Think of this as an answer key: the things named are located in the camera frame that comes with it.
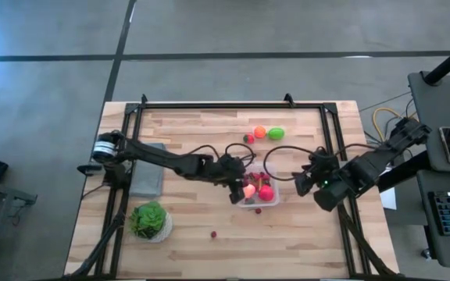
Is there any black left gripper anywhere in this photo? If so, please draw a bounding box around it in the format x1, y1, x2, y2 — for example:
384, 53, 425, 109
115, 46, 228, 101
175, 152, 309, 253
213, 153, 248, 205

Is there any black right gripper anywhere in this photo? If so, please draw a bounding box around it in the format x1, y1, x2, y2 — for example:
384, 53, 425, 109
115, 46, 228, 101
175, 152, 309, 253
291, 147, 342, 197

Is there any red toy apple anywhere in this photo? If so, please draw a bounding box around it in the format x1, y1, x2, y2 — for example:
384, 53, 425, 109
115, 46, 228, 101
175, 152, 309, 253
258, 185, 276, 202

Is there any green toy fruit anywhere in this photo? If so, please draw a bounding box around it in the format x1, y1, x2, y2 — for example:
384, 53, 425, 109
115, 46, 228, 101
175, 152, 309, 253
267, 126, 287, 141

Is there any clear plastic tupperware container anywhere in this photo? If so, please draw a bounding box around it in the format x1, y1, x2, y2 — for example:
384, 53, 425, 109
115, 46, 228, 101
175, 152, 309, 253
241, 162, 281, 208

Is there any white paper sheet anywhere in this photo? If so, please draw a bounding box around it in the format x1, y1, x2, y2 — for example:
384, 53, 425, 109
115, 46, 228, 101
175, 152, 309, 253
380, 187, 398, 211

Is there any grey folded cloth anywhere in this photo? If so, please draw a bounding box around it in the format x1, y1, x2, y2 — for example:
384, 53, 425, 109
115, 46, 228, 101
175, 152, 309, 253
128, 142, 168, 198

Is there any green lettuce in bowl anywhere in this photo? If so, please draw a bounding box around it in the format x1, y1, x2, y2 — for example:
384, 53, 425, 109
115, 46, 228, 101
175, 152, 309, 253
128, 200, 174, 244

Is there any dark grey keyboard desk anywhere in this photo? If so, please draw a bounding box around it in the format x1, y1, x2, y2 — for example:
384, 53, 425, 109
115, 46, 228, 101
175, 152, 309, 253
416, 169, 450, 271

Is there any grey desk with pole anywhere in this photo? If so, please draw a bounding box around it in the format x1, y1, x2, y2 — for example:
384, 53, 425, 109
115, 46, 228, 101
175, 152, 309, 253
407, 71, 450, 175

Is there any black pole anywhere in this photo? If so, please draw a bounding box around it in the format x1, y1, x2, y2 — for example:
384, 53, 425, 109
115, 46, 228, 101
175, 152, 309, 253
423, 35, 450, 86

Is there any grey metal bench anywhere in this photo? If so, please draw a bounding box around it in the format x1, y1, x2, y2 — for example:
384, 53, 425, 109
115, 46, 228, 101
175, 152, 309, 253
0, 177, 38, 206

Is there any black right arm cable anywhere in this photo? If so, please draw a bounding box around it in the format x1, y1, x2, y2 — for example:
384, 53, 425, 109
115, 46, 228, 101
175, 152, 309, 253
262, 142, 378, 183

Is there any black metal table frame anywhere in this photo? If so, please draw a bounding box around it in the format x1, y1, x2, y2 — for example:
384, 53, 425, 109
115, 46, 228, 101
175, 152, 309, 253
62, 93, 417, 281

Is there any yellow cable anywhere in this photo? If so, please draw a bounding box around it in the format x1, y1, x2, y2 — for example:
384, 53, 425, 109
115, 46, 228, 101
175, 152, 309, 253
372, 107, 404, 136

